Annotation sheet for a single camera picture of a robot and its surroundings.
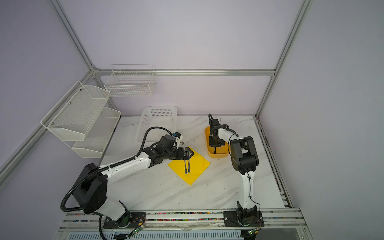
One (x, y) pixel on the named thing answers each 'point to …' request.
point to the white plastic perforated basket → (150, 116)
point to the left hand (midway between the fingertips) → (186, 154)
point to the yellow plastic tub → (221, 152)
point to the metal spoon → (186, 170)
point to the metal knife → (214, 150)
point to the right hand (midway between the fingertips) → (214, 143)
